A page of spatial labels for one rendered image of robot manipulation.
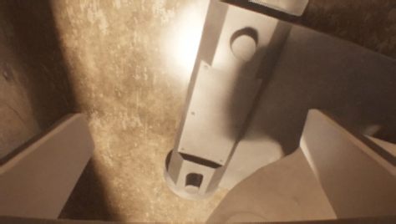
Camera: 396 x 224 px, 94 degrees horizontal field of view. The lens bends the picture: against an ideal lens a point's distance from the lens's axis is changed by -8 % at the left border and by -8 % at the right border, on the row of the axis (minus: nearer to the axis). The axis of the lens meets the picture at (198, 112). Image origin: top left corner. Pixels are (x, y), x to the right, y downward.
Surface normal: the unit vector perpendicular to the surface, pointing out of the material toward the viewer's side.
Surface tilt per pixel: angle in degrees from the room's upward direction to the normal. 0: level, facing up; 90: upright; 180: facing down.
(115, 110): 0
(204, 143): 0
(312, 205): 90
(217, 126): 0
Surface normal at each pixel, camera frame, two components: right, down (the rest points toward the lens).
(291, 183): 0.24, -0.82
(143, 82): -0.17, 0.50
